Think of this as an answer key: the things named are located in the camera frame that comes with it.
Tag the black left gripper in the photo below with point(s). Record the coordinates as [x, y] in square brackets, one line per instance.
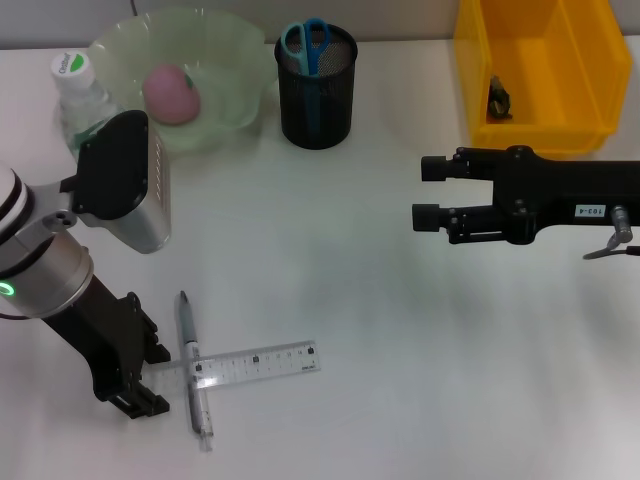
[105, 340]

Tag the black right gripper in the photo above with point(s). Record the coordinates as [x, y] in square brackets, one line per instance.
[560, 195]

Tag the green plastic wrapper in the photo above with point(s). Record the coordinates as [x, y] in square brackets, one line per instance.
[499, 100]

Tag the clear plastic ruler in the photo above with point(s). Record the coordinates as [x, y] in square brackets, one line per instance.
[260, 365]

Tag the blue scissors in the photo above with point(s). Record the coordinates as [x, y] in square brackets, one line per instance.
[314, 55]

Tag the pink toy peach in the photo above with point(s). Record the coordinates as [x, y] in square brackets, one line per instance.
[170, 95]

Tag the clear water bottle green label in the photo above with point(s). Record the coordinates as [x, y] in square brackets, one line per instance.
[75, 100]

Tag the grey clear ballpoint pen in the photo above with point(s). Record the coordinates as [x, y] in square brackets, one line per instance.
[192, 345]

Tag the black mesh pen holder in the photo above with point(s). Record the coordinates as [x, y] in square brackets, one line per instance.
[340, 115]

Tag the yellow plastic storage bin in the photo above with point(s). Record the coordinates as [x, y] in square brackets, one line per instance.
[545, 100]

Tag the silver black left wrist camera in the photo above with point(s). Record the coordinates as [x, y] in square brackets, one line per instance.
[120, 170]

